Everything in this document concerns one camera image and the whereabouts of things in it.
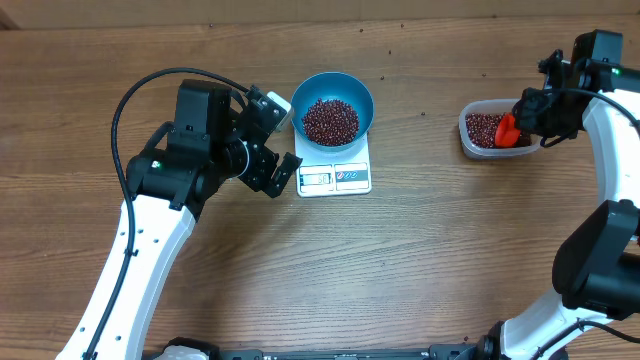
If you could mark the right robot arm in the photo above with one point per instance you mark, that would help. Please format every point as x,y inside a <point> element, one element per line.
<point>595,280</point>

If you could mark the red beans in bowl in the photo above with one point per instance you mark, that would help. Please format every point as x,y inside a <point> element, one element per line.
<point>331,123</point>

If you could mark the orange scoop with blue handle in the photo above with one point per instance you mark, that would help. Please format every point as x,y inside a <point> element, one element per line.
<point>507,134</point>

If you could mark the red beans in container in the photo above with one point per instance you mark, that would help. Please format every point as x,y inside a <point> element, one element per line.
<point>482,128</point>

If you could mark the teal plastic bowl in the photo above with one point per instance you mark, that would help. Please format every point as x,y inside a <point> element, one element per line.
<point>330,86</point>

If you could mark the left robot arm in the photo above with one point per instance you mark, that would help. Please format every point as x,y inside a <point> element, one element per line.
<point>217,134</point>

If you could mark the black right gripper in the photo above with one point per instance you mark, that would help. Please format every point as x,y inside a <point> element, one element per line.
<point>530,112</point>

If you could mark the white digital kitchen scale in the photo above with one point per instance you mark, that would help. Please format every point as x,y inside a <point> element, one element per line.
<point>333,173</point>

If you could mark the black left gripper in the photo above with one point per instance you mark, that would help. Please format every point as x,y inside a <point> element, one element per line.
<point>266,161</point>

